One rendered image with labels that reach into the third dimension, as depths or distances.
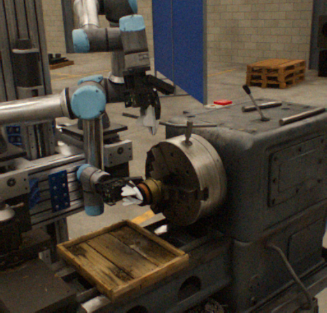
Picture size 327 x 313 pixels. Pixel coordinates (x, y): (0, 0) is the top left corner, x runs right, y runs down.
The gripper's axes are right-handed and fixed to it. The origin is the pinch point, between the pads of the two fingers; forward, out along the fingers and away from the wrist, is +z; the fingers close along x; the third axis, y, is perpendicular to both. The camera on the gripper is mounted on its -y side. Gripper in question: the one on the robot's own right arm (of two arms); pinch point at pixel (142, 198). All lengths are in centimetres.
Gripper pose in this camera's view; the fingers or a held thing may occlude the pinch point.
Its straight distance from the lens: 147.3
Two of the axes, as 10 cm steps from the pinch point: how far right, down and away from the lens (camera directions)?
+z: 6.2, 2.2, -7.5
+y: -7.8, 2.2, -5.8
